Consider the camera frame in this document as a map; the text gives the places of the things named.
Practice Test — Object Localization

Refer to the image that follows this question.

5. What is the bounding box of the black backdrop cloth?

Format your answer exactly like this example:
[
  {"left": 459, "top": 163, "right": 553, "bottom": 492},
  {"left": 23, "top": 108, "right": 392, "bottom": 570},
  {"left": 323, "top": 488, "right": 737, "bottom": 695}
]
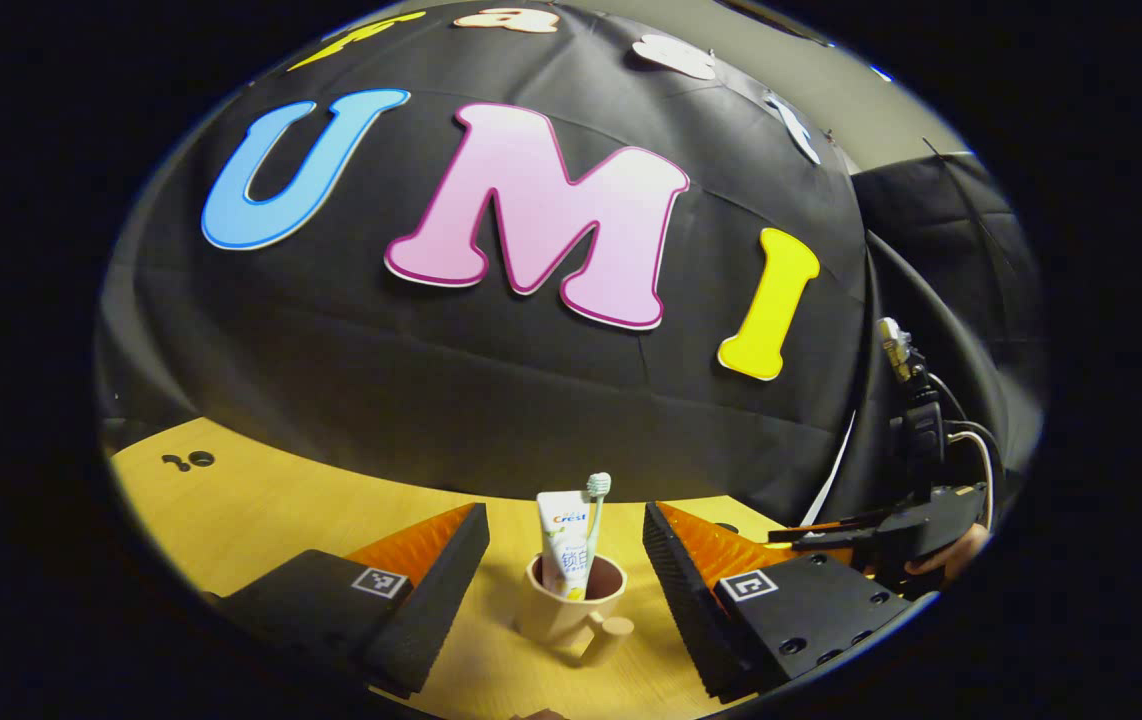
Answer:
[{"left": 96, "top": 0, "right": 1047, "bottom": 531}]

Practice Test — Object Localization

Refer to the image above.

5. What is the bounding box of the white cable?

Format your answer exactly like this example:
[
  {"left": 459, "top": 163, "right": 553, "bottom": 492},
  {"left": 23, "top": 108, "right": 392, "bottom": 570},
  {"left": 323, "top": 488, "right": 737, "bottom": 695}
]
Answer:
[{"left": 926, "top": 372, "right": 1007, "bottom": 526}]

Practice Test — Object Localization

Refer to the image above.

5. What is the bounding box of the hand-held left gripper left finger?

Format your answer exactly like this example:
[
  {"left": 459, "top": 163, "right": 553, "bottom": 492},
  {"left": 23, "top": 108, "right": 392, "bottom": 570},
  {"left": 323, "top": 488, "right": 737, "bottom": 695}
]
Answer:
[{"left": 216, "top": 502, "right": 492, "bottom": 699}]

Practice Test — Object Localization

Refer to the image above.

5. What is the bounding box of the pale green toothbrush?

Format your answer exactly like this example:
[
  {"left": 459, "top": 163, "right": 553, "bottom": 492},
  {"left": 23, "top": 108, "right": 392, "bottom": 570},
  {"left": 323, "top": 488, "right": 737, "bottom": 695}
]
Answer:
[{"left": 583, "top": 472, "right": 613, "bottom": 591}]

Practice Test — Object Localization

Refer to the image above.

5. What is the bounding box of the white toothpaste tube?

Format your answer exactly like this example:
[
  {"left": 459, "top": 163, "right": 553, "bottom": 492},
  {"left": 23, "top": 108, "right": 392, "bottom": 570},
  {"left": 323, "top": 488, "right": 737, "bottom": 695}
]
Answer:
[{"left": 536, "top": 490, "right": 594, "bottom": 602}]

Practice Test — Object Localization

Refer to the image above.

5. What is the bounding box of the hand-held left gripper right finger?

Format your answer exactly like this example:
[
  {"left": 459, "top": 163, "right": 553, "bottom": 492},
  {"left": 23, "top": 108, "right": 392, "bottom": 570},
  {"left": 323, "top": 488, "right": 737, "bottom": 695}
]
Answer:
[{"left": 641, "top": 502, "right": 914, "bottom": 705}]

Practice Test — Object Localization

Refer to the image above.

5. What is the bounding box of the beige cup with brown inside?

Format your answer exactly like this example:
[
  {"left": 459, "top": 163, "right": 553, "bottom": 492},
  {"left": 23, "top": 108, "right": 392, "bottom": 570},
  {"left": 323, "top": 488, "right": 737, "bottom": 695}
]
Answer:
[{"left": 516, "top": 553, "right": 635, "bottom": 669}]

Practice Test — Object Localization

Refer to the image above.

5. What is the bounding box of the wooden desktop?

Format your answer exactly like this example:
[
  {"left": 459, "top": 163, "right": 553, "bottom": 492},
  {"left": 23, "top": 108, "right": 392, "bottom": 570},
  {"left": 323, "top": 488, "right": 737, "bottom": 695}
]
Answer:
[{"left": 109, "top": 417, "right": 832, "bottom": 720}]

